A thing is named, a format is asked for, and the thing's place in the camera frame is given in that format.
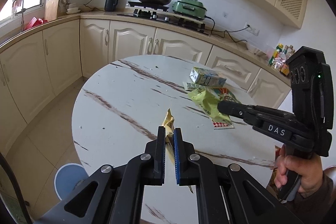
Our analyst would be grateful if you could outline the small snack wrapper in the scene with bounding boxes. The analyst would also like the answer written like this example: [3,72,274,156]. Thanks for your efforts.
[161,108,195,195]

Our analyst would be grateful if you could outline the yellow green snack bag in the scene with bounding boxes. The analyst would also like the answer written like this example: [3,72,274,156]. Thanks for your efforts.
[188,88,231,124]

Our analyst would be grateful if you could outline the white milk carton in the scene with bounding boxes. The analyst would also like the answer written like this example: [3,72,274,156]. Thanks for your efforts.
[190,67,227,88]

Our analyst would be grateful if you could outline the blue plastic trash bucket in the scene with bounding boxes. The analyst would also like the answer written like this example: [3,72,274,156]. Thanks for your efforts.
[54,163,89,200]

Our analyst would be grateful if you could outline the cream lower kitchen cabinets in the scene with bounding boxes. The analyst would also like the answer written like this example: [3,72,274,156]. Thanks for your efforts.
[1,15,290,154]

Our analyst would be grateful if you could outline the person's right hand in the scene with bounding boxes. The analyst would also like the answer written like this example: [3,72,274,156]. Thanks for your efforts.
[274,145,323,197]

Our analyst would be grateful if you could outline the round white marble table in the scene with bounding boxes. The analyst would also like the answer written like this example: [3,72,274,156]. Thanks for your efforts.
[71,54,276,224]

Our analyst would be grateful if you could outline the red white checkered wrapper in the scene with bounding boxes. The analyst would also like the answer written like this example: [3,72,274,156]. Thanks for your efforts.
[211,87,242,130]

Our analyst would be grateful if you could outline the group of condiment bottles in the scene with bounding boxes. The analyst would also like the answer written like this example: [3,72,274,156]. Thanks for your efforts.
[268,43,295,77]

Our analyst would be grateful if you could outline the white bowl on counter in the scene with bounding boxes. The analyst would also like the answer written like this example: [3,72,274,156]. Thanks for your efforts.
[247,44,267,57]

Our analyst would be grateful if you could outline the black gas stove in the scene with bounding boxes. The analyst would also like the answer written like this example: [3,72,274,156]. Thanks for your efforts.
[118,1,206,34]

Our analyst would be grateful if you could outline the green electric cooker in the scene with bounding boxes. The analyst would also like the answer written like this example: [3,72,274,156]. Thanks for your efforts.
[172,0,207,20]

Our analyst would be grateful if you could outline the black electric kettle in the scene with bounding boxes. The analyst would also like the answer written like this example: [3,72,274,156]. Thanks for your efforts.
[104,0,118,12]

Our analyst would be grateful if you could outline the stacked white bowls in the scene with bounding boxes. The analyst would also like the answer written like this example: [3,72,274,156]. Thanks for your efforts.
[66,3,81,15]

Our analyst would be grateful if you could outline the red plastic basin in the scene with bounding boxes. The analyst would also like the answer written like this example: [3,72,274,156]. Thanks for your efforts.
[25,17,48,31]

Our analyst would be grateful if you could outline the wooden cutting board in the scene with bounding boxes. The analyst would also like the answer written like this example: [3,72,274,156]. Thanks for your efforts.
[45,0,59,22]

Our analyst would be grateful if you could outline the chrome sink faucet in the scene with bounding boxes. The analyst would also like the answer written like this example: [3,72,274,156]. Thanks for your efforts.
[12,0,26,32]

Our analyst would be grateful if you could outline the black power cable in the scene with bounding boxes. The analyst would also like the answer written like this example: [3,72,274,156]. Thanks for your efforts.
[205,15,251,44]

